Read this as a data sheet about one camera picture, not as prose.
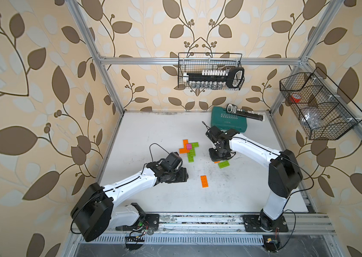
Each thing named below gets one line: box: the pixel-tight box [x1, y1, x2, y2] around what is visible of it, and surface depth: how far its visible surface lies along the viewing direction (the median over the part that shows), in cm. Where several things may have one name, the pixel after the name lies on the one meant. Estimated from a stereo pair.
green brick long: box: [187, 145, 199, 161], surface depth 98 cm
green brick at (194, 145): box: [191, 141, 199, 151], surface depth 103 cm
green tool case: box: [210, 106, 248, 133], surface depth 113 cm
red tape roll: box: [289, 93, 302, 104], surface depth 88 cm
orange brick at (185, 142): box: [182, 139, 190, 150], surface depth 107 cm
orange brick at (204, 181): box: [200, 175, 209, 188], surface depth 88 cm
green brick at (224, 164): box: [217, 160, 231, 170], surface depth 96 cm
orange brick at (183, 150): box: [179, 145, 190, 154], surface depth 101 cm
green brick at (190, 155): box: [187, 149, 195, 162], surface depth 98 cm
